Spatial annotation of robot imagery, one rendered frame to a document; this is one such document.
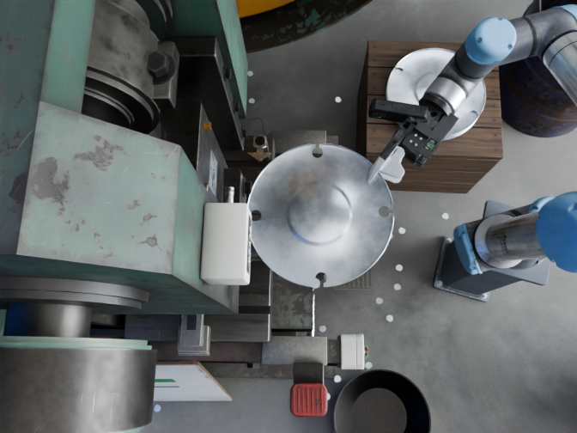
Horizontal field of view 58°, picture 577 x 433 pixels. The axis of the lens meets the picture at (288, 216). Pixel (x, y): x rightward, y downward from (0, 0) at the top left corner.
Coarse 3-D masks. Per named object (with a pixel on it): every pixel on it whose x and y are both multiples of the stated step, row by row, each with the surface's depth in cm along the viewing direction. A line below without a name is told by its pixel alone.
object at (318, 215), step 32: (288, 160) 105; (320, 160) 104; (352, 160) 104; (256, 192) 104; (288, 192) 103; (320, 192) 102; (352, 192) 102; (384, 192) 102; (256, 224) 102; (288, 224) 102; (320, 224) 101; (352, 224) 101; (384, 224) 101; (288, 256) 101; (320, 256) 100; (352, 256) 100
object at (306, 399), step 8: (296, 384) 97; (304, 384) 97; (312, 384) 97; (320, 384) 97; (296, 392) 97; (304, 392) 97; (312, 392) 97; (320, 392) 97; (296, 400) 96; (304, 400) 96; (312, 400) 96; (320, 400) 96; (296, 408) 96; (304, 408) 96; (312, 408) 96; (320, 408) 96; (296, 416) 96; (304, 416) 96; (312, 416) 96; (320, 416) 96
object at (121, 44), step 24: (96, 0) 42; (96, 24) 41; (120, 24) 43; (144, 24) 45; (96, 48) 41; (120, 48) 43; (144, 48) 45; (168, 48) 47; (96, 72) 41; (120, 72) 42; (144, 72) 45; (168, 72) 46; (120, 96) 44; (144, 96) 45; (168, 96) 46; (144, 120) 48
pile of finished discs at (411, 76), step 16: (432, 48) 157; (400, 64) 156; (416, 64) 156; (432, 64) 156; (400, 80) 155; (416, 80) 155; (432, 80) 154; (400, 96) 154; (416, 96) 153; (480, 96) 153; (464, 112) 152; (480, 112) 152; (464, 128) 150
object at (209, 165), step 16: (160, 112) 67; (176, 112) 67; (192, 112) 67; (176, 128) 67; (192, 128) 67; (208, 128) 70; (192, 144) 66; (208, 144) 72; (192, 160) 66; (208, 160) 72; (224, 160) 87; (208, 176) 72; (224, 176) 86; (240, 176) 85; (224, 192) 85; (240, 192) 85
